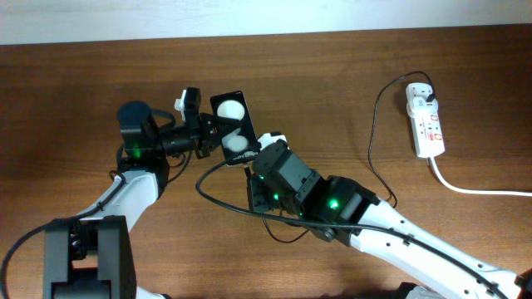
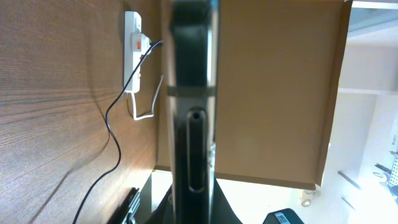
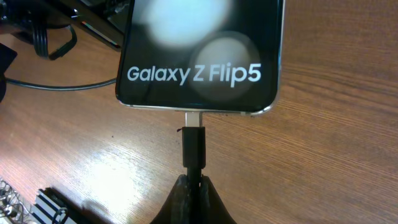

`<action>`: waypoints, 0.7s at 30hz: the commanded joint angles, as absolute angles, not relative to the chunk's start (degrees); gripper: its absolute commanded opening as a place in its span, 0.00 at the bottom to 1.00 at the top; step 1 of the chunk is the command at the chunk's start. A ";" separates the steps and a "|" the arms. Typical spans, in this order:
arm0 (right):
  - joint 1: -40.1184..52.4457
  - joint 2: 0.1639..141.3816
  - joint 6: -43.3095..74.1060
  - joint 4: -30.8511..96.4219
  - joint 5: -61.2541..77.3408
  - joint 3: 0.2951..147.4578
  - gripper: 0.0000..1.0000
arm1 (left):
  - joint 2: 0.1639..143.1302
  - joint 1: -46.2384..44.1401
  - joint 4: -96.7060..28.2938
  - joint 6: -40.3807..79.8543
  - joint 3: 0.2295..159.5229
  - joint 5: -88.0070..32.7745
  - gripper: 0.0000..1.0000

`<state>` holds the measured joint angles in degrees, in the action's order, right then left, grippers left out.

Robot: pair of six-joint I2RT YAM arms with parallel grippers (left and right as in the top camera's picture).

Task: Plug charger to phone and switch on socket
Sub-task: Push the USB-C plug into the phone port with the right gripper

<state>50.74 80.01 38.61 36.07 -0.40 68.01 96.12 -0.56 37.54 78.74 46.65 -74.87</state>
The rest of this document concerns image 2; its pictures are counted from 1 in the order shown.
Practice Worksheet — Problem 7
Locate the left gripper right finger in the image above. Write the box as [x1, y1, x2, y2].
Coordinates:
[211, 179, 242, 224]

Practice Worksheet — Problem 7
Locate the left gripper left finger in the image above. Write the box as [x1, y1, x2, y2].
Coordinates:
[108, 188, 140, 224]

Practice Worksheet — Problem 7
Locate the black charging cable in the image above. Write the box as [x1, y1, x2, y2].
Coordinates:
[72, 39, 164, 224]

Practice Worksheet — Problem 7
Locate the black smartphone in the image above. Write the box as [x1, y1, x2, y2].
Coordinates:
[165, 1, 220, 223]

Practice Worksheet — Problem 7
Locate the white power strip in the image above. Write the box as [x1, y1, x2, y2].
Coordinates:
[123, 11, 142, 93]

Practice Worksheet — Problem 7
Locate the white charger adapter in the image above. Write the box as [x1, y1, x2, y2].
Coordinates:
[129, 33, 152, 56]

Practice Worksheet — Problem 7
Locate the brown cardboard box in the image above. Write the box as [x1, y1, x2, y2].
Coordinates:
[159, 0, 352, 190]

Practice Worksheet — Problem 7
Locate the white power strip cord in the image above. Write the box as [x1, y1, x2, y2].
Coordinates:
[129, 74, 164, 121]

